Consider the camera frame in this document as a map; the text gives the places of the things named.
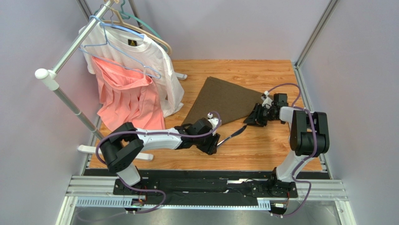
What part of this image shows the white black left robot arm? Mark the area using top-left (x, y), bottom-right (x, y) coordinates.
top-left (95, 117), bottom-right (222, 188)

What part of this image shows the blue wire hanger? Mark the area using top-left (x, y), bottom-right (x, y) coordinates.
top-left (78, 15), bottom-right (162, 79)

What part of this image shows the white clothes rack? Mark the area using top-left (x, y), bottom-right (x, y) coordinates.
top-left (34, 0), bottom-right (188, 162)

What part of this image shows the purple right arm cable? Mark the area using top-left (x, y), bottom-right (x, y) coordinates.
top-left (264, 82), bottom-right (318, 218)

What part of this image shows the aluminium frame rail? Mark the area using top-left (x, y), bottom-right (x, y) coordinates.
top-left (54, 0), bottom-right (357, 225)

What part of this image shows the wooden clothes hanger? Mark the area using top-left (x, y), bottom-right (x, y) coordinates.
top-left (102, 8), bottom-right (172, 59)

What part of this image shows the white t-shirt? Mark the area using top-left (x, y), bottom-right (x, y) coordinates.
top-left (81, 23), bottom-right (185, 117)

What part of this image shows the silver table knife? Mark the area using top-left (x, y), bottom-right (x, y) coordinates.
top-left (216, 125), bottom-right (247, 148)

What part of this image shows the teal clothes hanger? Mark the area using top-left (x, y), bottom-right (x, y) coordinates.
top-left (93, 7), bottom-right (160, 38)

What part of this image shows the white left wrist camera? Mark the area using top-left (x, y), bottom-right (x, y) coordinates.
top-left (207, 113), bottom-right (221, 135)

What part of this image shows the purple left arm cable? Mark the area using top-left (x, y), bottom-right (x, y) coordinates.
top-left (95, 111), bottom-right (222, 215)

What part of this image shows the pink pleated skirt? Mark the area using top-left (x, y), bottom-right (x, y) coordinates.
top-left (91, 57), bottom-right (165, 131)

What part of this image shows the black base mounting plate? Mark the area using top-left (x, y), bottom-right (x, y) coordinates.
top-left (82, 168), bottom-right (300, 207)

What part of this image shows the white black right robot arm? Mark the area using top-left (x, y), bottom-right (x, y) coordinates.
top-left (244, 92), bottom-right (330, 196)

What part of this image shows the olive brown cloth napkin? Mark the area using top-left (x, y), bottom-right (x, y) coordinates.
top-left (183, 77), bottom-right (262, 124)

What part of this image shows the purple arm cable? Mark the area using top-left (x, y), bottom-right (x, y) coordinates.
top-left (264, 82), bottom-right (318, 218)
top-left (95, 111), bottom-right (222, 215)

